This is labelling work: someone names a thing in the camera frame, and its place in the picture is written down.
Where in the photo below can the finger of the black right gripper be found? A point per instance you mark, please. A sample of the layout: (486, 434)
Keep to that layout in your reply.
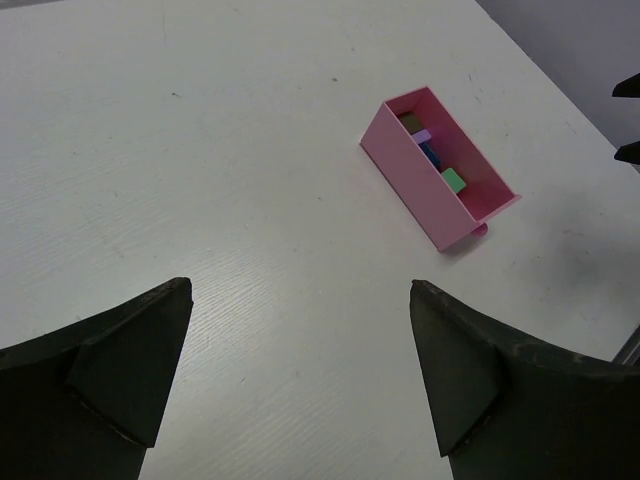
(629, 153)
(629, 88)

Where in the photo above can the long dark blue block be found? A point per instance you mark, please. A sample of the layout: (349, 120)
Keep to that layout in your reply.
(431, 155)

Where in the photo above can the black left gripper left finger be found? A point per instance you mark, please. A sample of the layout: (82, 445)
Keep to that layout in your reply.
(87, 401)

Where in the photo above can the green notched wood block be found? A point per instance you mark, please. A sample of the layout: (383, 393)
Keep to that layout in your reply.
(453, 180)

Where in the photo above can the pink plastic box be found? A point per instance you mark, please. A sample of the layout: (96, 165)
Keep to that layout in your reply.
(446, 218)

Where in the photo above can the purple wood cube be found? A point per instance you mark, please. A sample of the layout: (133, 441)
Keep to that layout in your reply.
(421, 136)

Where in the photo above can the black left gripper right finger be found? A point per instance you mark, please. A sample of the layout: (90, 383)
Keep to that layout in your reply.
(507, 405)

